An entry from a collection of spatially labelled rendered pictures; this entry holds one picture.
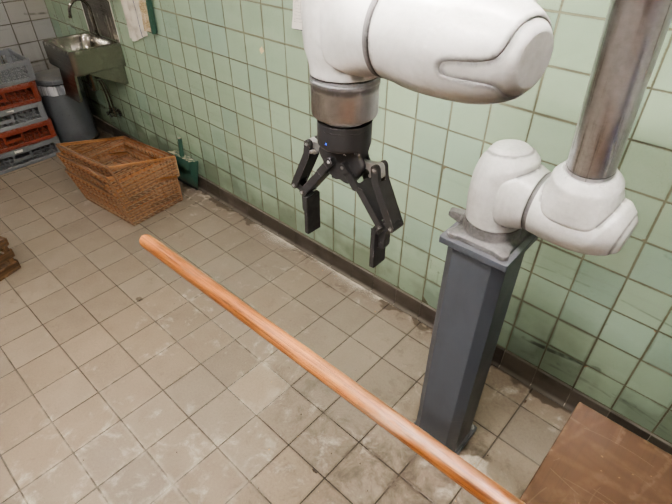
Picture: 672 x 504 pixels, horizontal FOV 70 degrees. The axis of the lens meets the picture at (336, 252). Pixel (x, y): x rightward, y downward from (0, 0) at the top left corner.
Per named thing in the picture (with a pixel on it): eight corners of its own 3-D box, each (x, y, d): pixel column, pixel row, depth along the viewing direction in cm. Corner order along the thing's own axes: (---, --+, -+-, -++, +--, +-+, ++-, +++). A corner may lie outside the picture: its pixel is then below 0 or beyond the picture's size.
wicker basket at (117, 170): (120, 208, 296) (107, 167, 279) (68, 181, 321) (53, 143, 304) (181, 176, 328) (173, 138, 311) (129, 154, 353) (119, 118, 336)
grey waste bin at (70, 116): (108, 138, 418) (87, 73, 384) (65, 152, 397) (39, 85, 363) (88, 126, 438) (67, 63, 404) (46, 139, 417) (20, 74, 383)
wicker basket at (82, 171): (118, 217, 299) (105, 178, 282) (68, 190, 325) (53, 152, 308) (180, 185, 330) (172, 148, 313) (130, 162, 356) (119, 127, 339)
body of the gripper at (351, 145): (386, 116, 65) (382, 178, 70) (339, 101, 69) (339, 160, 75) (350, 133, 60) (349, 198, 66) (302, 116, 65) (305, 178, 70)
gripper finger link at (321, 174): (333, 165, 67) (328, 156, 67) (299, 198, 76) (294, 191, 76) (351, 155, 70) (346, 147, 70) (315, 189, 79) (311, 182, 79)
